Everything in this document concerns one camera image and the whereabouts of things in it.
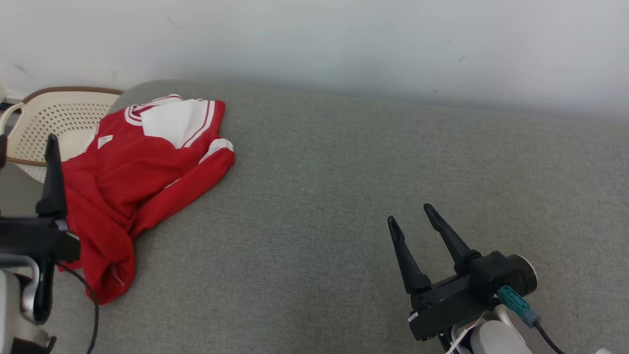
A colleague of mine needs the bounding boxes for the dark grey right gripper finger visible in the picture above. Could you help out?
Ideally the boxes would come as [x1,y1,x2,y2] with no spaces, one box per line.
[387,215,432,295]
[423,203,482,275]

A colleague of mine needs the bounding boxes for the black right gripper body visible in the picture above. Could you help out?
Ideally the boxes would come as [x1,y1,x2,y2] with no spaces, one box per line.
[407,273,496,342]

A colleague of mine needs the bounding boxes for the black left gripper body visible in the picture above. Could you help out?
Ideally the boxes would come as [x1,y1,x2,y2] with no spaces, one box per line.
[0,216,82,263]

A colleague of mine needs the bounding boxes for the beige perforated laundry basket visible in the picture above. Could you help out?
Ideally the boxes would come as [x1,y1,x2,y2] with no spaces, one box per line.
[0,87,124,183]

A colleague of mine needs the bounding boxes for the red white collared shirt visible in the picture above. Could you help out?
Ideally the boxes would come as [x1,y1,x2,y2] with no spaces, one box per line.
[58,93,236,306]

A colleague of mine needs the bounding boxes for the teal cable connector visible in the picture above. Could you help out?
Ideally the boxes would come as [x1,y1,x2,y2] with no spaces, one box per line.
[497,285,541,329]

